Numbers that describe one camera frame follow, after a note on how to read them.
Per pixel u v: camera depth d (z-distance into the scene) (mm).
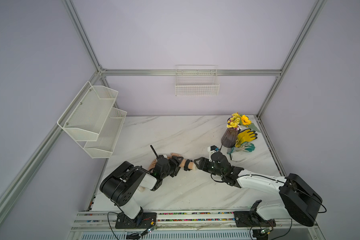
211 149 794
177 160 836
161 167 711
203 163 749
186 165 878
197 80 947
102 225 730
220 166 651
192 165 857
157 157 861
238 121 822
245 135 1046
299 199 427
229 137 966
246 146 1006
